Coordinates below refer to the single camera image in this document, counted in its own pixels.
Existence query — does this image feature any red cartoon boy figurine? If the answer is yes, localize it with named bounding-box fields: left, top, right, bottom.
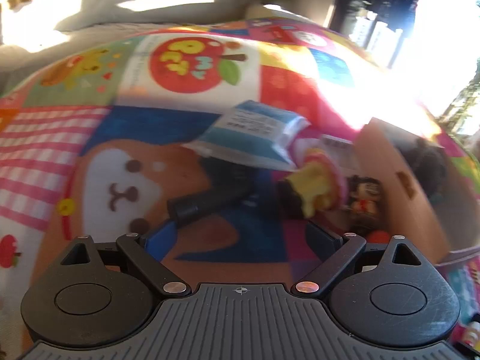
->
left=347, top=175, right=384, bottom=229

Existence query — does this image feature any yellow pink toy cake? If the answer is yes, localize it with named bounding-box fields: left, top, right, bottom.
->
left=277, top=148, right=347, bottom=219

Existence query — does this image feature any white battery charger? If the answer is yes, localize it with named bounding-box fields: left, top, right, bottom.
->
left=320, top=135, right=360, bottom=176

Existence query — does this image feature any blue wet wipes pack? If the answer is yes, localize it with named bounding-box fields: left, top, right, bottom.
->
left=184, top=100, right=310, bottom=172

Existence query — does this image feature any black plush toy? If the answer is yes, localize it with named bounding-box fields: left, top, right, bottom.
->
left=401, top=137, right=447, bottom=199

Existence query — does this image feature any open cardboard box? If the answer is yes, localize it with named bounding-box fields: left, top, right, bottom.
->
left=354, top=119, right=479, bottom=266

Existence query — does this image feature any colourful cartoon play mat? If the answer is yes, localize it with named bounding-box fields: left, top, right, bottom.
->
left=1, top=18, right=479, bottom=359

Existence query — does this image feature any grey sofa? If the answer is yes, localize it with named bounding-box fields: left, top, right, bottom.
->
left=0, top=0, right=264, bottom=83

